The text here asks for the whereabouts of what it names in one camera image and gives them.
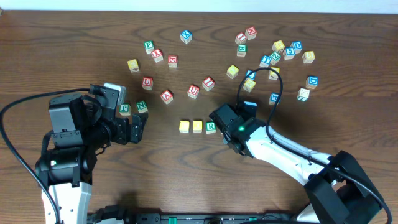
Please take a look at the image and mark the green R block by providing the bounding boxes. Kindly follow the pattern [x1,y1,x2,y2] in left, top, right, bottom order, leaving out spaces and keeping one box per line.
[206,121,216,134]

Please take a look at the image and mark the yellow O block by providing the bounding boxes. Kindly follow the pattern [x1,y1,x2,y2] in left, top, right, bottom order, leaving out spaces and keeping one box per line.
[192,121,203,133]

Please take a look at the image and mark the yellow C block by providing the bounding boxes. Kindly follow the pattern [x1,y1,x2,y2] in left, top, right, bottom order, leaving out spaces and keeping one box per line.
[179,121,190,133]

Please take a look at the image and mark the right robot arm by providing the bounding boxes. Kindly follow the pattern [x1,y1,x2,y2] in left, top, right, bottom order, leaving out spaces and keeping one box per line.
[209,102,384,223]

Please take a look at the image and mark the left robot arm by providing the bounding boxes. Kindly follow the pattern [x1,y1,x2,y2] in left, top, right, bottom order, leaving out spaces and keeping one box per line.
[35,94,148,223]

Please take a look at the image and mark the green N block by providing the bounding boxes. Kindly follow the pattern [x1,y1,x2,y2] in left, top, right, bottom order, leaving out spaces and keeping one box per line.
[136,100,148,113]

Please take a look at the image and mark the green J block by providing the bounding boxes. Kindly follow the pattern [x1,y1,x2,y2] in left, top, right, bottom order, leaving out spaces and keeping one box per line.
[119,104,131,116]

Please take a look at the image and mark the red A block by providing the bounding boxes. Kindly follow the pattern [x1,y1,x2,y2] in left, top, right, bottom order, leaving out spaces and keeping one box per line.
[160,90,174,105]

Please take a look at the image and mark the red U block left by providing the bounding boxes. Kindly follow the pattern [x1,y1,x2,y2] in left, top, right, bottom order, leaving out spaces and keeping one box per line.
[142,77,154,90]

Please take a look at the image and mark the red u block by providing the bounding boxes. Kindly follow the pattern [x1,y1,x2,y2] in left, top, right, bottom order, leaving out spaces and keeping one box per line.
[187,85,200,99]
[142,77,154,90]

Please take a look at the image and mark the yellow acorn block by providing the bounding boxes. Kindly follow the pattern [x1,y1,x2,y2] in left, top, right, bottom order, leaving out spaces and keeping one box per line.
[127,59,140,73]

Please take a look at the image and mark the red U block right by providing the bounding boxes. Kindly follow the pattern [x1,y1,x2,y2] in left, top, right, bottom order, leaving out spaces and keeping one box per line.
[187,85,200,99]

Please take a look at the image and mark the red i block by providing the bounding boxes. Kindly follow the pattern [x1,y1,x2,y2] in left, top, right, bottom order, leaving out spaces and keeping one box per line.
[202,77,215,91]
[235,32,248,45]

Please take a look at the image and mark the yellow S block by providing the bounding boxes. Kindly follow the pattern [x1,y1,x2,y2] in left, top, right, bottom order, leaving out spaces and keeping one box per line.
[243,78,256,93]

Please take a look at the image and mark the blue P block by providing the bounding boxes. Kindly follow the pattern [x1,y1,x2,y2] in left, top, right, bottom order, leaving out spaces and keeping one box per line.
[269,93,280,105]

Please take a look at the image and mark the red E block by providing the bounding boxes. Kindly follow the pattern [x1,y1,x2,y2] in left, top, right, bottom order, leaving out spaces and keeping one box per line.
[168,55,178,68]

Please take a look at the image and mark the red Y block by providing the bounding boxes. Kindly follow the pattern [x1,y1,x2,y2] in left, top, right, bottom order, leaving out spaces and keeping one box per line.
[150,49,164,63]

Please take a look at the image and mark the yellow pineapple block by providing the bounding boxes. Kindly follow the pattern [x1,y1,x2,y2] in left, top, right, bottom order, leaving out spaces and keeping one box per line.
[226,65,239,79]

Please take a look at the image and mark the blue 2 block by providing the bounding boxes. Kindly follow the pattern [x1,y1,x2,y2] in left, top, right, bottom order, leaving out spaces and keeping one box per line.
[244,70,256,82]

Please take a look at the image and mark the green F block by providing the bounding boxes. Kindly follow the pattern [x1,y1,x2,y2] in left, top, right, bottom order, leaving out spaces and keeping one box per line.
[144,40,155,54]

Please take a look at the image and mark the yellow hammer block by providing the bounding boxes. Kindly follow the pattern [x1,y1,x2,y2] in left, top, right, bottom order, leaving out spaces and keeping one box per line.
[269,67,280,80]

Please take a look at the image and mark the blue T block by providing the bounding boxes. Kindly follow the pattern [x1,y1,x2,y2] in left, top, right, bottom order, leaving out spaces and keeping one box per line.
[259,55,271,68]

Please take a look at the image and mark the green 7 block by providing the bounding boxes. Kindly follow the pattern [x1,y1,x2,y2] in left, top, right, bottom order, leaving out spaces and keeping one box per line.
[297,88,310,101]

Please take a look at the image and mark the green B block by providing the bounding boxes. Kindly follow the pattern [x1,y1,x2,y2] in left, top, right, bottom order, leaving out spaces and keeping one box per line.
[236,44,248,57]

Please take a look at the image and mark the blue X block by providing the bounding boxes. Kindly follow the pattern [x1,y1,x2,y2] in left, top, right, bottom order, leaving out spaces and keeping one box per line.
[180,30,192,44]

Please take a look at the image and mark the green Z block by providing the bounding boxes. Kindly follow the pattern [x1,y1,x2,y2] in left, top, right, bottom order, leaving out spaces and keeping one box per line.
[270,52,281,65]

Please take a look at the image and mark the red I block far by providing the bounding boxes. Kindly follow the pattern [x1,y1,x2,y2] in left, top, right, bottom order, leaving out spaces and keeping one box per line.
[235,32,248,45]

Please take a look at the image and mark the blue D block right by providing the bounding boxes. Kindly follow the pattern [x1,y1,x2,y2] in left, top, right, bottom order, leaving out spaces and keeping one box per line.
[305,76,319,90]

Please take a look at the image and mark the blue d block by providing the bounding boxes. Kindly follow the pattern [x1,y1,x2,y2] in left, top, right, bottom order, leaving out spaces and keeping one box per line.
[290,41,303,54]
[305,76,319,90]

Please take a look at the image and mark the blue 5 block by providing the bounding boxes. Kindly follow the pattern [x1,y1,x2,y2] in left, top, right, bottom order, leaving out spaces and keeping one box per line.
[283,47,295,60]

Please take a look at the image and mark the yellow far block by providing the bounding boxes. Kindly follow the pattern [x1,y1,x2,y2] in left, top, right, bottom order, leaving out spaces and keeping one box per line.
[272,40,285,53]

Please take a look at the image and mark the red M block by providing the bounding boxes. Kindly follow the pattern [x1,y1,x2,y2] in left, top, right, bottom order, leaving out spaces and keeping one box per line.
[245,26,257,40]

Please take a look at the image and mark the yellow 8 block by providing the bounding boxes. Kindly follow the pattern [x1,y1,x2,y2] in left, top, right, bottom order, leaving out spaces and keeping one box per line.
[302,51,315,64]

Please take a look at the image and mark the blue D block far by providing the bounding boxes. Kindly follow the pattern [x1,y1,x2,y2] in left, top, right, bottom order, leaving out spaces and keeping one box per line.
[290,41,303,54]

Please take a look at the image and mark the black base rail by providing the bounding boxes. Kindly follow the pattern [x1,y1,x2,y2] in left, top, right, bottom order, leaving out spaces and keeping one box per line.
[86,204,312,224]

